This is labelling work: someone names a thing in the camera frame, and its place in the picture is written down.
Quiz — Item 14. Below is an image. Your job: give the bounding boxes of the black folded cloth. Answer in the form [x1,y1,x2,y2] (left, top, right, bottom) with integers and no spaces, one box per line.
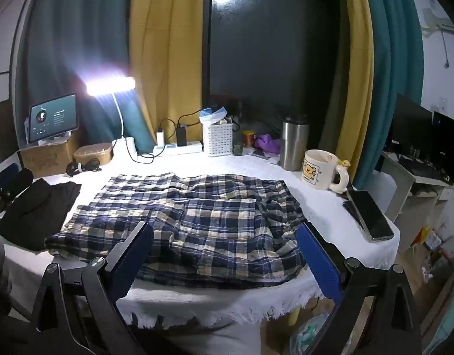
[0,178,82,251]

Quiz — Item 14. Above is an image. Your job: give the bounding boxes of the white desk lamp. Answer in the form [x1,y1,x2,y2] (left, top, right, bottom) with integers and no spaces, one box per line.
[83,75,137,158]

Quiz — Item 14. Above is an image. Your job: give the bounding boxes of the white tablecloth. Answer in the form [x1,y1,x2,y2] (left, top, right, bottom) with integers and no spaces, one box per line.
[0,144,401,330]

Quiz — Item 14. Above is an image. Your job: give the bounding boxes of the steel tumbler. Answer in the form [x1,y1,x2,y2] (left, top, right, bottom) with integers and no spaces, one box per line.
[279,115,309,171]

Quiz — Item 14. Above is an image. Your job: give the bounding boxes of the pile of small packets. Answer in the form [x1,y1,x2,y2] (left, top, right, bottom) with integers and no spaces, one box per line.
[410,222,454,285]

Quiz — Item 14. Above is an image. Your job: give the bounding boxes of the white plastic basket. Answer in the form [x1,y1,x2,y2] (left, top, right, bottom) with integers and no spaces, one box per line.
[202,118,234,157]

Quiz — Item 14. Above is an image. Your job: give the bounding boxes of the black cable bundle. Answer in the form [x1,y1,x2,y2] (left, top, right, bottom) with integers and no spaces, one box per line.
[66,158,102,177]

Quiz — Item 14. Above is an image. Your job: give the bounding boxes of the black charging cable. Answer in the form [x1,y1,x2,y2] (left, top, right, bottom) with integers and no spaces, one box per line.
[116,118,176,164]
[177,110,204,127]

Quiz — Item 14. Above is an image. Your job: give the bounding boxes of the small flat packet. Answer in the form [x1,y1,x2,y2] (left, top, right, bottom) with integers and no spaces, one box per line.
[251,149,279,164]

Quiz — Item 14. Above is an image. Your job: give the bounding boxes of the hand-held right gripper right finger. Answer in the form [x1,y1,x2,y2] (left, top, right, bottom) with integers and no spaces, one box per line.
[296,222,423,355]

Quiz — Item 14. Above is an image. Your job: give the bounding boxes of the tablet with teal screen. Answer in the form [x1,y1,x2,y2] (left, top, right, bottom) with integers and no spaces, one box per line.
[28,93,80,144]

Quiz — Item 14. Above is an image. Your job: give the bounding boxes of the blue plaid pants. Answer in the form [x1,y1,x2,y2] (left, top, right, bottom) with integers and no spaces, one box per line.
[45,172,309,290]

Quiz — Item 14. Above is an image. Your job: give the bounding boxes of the black smartphone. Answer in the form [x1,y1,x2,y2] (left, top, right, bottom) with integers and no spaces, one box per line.
[347,189,395,242]
[342,199,365,228]

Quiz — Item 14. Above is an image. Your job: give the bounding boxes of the purple cloth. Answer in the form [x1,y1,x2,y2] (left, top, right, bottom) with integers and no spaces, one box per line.
[253,133,283,154]

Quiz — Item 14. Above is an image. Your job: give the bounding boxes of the cardboard box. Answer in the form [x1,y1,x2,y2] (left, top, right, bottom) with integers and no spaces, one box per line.
[18,133,81,179]

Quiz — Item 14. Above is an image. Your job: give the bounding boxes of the teal curtain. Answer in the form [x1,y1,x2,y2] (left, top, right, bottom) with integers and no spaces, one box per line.
[25,0,157,152]
[350,0,425,193]

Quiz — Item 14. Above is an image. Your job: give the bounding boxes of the dark window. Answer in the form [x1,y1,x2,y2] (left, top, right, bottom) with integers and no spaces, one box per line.
[203,0,342,149]

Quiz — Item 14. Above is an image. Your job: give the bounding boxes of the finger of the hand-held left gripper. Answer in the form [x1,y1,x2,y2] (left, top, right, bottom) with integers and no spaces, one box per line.
[10,168,34,197]
[0,163,20,197]

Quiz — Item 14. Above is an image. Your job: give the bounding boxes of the blue plastic bag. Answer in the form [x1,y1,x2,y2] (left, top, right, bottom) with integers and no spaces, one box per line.
[199,106,228,122]

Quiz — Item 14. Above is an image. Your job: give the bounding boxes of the white bear mug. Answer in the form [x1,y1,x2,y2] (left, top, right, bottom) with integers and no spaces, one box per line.
[300,149,350,193]

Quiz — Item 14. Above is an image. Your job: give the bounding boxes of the white power strip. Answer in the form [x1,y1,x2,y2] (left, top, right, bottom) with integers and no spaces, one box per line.
[153,141,204,156]

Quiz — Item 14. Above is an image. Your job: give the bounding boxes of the brown plastic container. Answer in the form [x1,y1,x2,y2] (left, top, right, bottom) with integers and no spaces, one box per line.
[73,141,114,166]

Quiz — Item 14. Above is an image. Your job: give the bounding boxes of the yellow curtain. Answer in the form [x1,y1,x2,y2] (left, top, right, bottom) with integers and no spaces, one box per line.
[328,0,375,189]
[129,0,214,149]

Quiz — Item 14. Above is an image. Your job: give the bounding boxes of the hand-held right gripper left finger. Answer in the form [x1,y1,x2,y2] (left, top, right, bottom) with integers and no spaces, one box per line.
[29,221,155,355]

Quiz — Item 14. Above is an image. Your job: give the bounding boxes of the black monitor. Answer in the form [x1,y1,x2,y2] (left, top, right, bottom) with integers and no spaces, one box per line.
[390,94,434,163]
[430,111,454,187]

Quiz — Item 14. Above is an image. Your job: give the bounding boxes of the white side desk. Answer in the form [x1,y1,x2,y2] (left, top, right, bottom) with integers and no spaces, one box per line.
[380,151,454,237]

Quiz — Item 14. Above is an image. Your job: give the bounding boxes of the green white plastic bag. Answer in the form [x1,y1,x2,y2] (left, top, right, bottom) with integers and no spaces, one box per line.
[290,311,338,355]

